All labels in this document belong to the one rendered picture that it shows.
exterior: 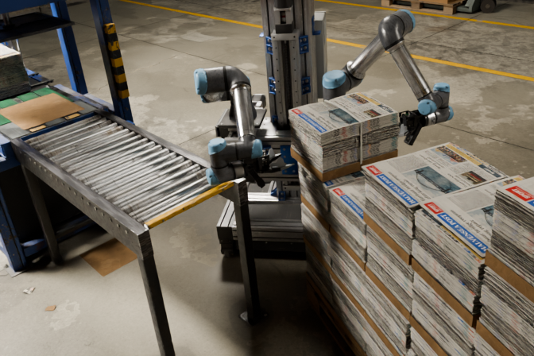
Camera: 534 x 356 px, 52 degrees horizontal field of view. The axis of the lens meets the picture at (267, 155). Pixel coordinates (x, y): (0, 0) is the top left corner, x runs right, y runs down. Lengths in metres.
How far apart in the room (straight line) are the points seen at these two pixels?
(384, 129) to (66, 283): 2.02
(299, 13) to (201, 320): 1.63
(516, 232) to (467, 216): 0.32
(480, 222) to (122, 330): 1.93
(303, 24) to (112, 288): 1.78
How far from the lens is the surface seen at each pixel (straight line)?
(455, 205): 1.72
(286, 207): 3.28
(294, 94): 2.95
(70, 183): 2.66
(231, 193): 2.46
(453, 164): 1.95
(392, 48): 2.59
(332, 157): 2.25
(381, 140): 2.35
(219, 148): 2.22
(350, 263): 2.26
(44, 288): 3.44
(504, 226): 1.42
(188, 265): 3.28
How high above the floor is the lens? 1.99
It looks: 27 degrees down
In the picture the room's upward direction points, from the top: 5 degrees counter-clockwise
